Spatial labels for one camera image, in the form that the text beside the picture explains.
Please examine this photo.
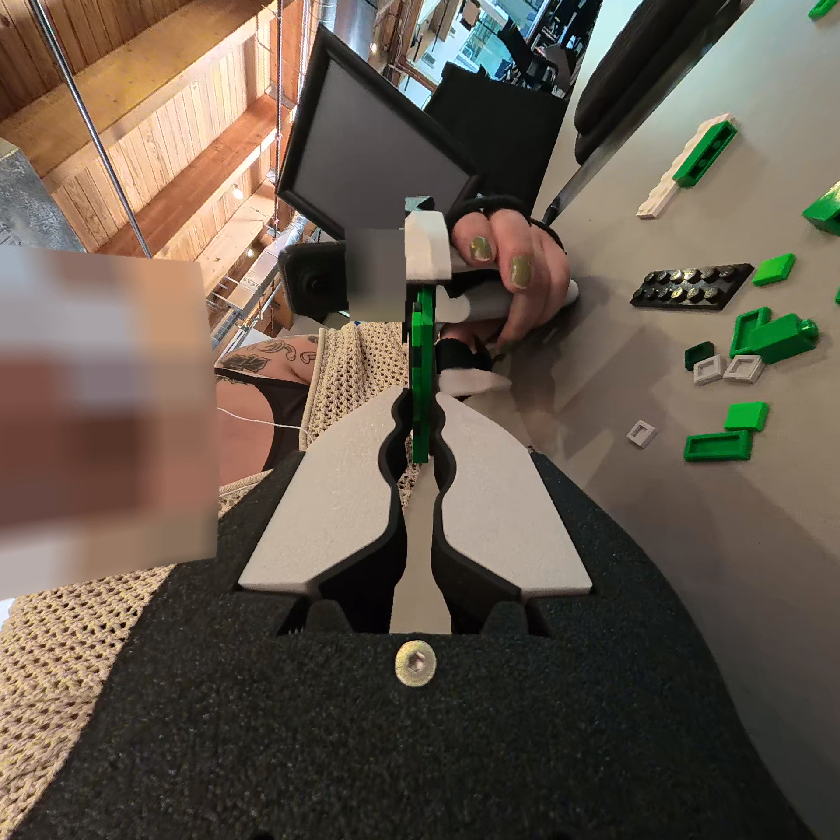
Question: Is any white lego plate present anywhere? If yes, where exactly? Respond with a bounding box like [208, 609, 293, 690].
[637, 113, 735, 219]

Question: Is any person's left hand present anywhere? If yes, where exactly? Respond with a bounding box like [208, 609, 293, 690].
[449, 206, 572, 358]

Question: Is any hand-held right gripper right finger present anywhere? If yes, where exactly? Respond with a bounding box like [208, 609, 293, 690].
[430, 390, 593, 598]

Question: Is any flat green lego tile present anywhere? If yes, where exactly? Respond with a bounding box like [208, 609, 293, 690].
[751, 252, 797, 287]

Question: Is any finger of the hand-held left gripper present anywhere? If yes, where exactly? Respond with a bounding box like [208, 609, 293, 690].
[403, 211, 455, 286]

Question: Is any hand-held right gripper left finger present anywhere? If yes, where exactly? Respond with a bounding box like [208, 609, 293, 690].
[238, 386, 403, 595]

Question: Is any pile of small lego pieces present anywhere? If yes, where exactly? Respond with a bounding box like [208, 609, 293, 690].
[626, 180, 840, 463]

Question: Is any black metal rod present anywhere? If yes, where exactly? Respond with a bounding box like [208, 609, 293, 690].
[29, 0, 153, 258]

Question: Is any thin white cable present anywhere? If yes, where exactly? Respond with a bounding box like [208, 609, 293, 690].
[217, 407, 311, 439]

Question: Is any person's torso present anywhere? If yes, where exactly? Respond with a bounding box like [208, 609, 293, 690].
[215, 335, 320, 488]

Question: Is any black padded case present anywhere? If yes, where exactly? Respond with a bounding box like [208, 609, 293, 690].
[574, 0, 698, 165]

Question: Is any green lego baseplate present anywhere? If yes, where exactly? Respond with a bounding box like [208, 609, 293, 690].
[408, 285, 435, 463]

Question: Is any green lego brick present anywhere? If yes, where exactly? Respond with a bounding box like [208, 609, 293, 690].
[672, 120, 739, 189]

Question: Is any silver spiral duct pipe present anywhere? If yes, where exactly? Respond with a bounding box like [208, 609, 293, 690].
[308, 0, 368, 40]

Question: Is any black lego plate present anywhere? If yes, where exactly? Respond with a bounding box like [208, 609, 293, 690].
[630, 264, 756, 311]

